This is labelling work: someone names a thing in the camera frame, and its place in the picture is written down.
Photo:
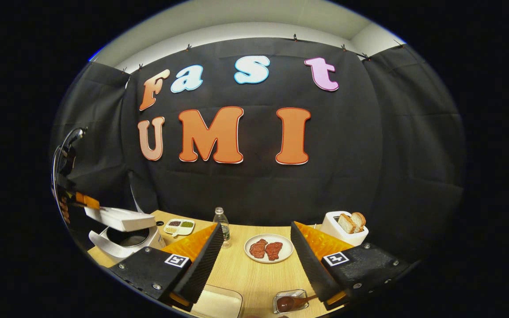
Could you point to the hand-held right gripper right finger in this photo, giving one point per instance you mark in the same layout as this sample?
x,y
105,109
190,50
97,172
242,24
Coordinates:
x,y
312,265

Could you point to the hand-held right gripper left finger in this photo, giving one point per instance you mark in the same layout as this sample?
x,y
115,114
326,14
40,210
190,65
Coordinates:
x,y
201,265

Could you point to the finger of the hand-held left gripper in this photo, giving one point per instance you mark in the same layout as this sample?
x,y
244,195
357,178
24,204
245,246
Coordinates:
x,y
64,207
87,201

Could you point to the white rice cooker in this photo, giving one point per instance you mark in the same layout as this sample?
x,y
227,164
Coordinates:
x,y
122,218

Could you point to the clear box of rice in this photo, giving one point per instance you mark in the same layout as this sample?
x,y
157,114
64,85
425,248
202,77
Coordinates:
x,y
217,302

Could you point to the dark wooden spoon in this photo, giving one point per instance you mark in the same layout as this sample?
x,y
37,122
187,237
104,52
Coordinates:
x,y
287,304

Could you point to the white toaster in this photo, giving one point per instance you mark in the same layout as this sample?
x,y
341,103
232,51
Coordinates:
x,y
334,232

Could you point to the brown meat piece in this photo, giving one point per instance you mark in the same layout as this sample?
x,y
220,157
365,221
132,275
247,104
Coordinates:
x,y
258,248
274,251

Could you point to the white divided bean dish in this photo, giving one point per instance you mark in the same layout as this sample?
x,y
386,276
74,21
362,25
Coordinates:
x,y
179,226

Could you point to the clear plastic water bottle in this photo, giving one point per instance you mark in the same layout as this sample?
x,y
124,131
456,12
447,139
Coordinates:
x,y
222,225

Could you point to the white round plate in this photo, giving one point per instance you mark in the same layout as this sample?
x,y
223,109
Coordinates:
x,y
270,238

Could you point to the toasted bread slice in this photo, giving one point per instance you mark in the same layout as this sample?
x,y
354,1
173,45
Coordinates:
x,y
346,223
359,220

